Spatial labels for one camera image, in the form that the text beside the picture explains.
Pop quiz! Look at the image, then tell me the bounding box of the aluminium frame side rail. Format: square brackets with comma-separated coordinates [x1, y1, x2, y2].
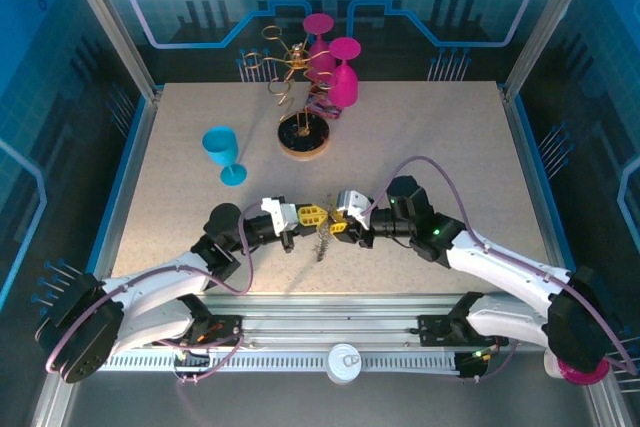
[498, 82, 576, 273]
[87, 86, 165, 278]

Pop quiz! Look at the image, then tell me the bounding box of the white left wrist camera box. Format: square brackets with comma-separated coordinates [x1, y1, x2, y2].
[260, 195, 300, 229]

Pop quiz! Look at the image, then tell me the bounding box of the aluminium frame rail long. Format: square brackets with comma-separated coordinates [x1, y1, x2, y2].
[119, 292, 551, 348]

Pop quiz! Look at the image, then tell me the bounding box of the pink plastic wine glass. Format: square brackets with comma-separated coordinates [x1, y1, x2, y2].
[327, 37, 362, 110]
[302, 14, 339, 83]

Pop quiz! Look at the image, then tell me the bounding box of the white tin can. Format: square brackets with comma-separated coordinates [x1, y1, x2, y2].
[325, 343, 362, 386]

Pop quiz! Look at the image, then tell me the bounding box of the small black electronics box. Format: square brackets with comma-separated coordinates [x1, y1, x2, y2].
[457, 350, 490, 382]

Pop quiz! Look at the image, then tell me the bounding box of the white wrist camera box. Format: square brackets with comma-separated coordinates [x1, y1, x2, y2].
[260, 195, 300, 229]
[335, 190, 372, 222]

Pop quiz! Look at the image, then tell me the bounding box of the pink patterned fabric item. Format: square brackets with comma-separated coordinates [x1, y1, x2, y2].
[305, 86, 345, 121]

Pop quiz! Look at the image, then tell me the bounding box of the blue plastic wine glass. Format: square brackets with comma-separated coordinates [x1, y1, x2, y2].
[201, 125, 248, 188]

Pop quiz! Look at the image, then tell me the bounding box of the pink and white cup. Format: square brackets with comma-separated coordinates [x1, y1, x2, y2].
[543, 346, 611, 387]

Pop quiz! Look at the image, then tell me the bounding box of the aluminium frame post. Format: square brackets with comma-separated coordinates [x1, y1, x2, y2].
[502, 0, 602, 98]
[55, 0, 164, 99]

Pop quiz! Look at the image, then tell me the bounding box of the gold wire glass rack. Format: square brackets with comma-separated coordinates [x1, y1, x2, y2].
[238, 24, 341, 162]

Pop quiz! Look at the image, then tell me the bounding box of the white slotted cable duct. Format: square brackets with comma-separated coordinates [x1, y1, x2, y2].
[97, 350, 464, 374]

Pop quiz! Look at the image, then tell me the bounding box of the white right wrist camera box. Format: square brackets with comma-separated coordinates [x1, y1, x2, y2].
[335, 190, 372, 222]

